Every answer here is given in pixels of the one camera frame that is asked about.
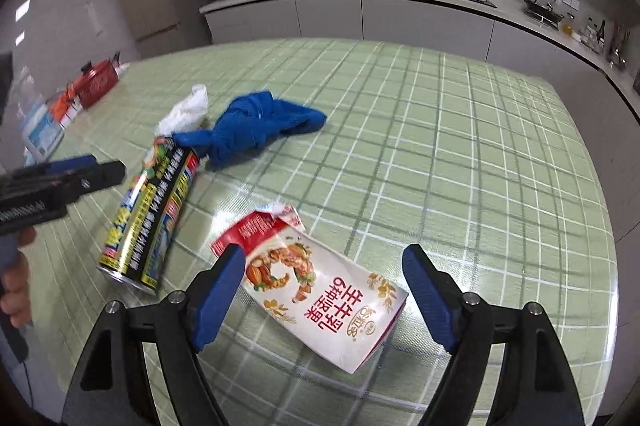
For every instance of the white wall switch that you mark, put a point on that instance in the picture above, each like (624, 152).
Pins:
(571, 0)

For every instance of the yellow oil bottle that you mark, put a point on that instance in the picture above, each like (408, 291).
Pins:
(566, 27)

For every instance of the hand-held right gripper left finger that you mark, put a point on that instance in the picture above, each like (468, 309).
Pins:
(220, 296)

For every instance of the orange packet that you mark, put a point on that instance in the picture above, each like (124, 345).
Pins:
(62, 103)

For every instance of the blue white packets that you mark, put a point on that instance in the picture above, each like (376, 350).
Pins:
(44, 133)

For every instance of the row of condiment bottles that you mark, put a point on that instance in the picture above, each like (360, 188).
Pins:
(597, 38)

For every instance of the white plastic bag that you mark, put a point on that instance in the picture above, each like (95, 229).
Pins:
(187, 111)

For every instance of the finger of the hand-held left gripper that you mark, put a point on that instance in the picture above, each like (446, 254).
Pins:
(95, 178)
(70, 165)

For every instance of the white and red carton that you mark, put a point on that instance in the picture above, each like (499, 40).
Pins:
(320, 296)

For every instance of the grey base cabinets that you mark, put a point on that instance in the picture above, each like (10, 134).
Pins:
(350, 18)

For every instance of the red cooking pot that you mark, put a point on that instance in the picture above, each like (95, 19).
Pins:
(97, 83)

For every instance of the black printed can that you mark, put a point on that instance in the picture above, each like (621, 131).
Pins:
(150, 216)

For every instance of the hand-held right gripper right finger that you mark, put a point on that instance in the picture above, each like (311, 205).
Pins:
(430, 298)

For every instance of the blue cloth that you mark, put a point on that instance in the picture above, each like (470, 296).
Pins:
(250, 122)

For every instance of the green checked tablecloth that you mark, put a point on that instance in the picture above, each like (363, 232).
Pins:
(450, 156)

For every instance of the small white box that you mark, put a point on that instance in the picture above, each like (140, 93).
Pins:
(72, 116)

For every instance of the person's left hand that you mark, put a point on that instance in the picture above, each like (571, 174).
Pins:
(17, 291)

